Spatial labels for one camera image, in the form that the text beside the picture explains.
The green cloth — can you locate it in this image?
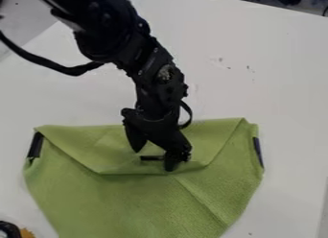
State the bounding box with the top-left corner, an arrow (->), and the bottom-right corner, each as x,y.
23,117 -> 266,238

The yellow toy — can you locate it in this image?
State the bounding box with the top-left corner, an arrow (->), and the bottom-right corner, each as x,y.
17,227 -> 39,238

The black object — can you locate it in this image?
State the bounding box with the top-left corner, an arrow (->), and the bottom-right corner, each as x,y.
0,220 -> 24,238

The black cable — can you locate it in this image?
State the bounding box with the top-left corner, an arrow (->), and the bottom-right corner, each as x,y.
0,30 -> 105,78

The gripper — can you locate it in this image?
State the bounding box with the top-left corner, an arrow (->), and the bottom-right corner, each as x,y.
120,107 -> 194,173

